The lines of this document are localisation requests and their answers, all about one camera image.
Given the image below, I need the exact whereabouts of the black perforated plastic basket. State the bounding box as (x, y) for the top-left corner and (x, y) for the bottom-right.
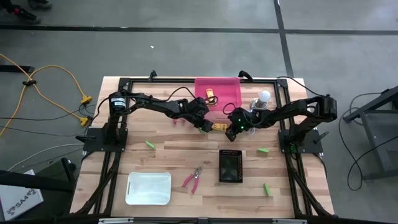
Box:
(218, 149), (244, 184)

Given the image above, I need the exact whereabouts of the black looped cable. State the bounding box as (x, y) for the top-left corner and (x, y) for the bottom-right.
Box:
(338, 107), (398, 192)

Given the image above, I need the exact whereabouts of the left arm's gripper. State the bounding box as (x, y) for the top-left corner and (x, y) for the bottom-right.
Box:
(185, 98), (215, 134)

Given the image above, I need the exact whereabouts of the black stand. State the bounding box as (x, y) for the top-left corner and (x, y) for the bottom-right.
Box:
(0, 157), (78, 194)

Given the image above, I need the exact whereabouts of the black side table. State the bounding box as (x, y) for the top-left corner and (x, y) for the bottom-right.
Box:
(343, 85), (398, 181)

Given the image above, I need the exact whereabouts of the yellow extension cord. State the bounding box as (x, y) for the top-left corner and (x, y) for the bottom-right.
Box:
(0, 52), (93, 138)

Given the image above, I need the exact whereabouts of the black aluminium table frame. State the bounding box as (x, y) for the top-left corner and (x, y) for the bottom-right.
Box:
(70, 76), (336, 224)

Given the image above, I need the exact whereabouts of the black floor bar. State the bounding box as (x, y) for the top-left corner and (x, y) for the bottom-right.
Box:
(0, 64), (35, 74)

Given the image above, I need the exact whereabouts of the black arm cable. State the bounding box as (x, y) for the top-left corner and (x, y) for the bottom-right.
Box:
(276, 75), (327, 98)

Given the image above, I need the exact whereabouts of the white plastic bin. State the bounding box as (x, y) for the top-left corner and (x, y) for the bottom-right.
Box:
(124, 171), (172, 206)

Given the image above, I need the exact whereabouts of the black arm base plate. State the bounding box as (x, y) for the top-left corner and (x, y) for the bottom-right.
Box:
(83, 127), (128, 153)
(278, 129), (324, 155)

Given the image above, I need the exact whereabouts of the black floor cable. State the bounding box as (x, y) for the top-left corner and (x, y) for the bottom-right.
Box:
(0, 105), (94, 122)
(0, 125), (90, 138)

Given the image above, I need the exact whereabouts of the white light bulb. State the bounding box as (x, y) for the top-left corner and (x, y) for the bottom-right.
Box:
(251, 90), (272, 112)

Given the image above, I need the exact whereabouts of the white printed box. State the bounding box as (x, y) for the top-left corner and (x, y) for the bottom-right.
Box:
(0, 169), (44, 222)

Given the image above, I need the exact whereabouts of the pink translucent plastic bin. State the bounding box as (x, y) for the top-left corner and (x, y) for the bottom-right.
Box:
(193, 77), (243, 113)

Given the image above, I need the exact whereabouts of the right arm's gripper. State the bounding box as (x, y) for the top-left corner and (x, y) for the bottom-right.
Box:
(226, 108), (254, 142)

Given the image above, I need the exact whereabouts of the grey floor cable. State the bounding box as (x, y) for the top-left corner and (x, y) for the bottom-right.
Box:
(7, 142), (85, 172)

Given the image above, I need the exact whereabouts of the silver bracket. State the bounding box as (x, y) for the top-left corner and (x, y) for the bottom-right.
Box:
(98, 217), (134, 224)
(272, 218), (308, 224)

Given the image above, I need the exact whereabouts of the person's foot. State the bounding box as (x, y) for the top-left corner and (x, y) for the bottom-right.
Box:
(0, 1), (41, 25)

